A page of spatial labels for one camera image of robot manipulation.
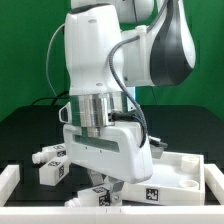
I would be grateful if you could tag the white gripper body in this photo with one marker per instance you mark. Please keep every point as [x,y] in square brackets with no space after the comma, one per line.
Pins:
[116,153]

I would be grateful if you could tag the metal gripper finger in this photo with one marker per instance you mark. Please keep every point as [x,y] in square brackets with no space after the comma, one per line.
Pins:
[115,190]
[95,177]

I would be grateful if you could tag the white square tabletop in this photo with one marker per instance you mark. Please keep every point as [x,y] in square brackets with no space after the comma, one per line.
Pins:
[178,180]

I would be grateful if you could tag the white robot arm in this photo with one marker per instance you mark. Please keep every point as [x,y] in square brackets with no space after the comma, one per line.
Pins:
[110,47]

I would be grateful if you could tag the white U-shaped fence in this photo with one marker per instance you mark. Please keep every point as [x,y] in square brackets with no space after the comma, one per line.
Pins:
[128,214]

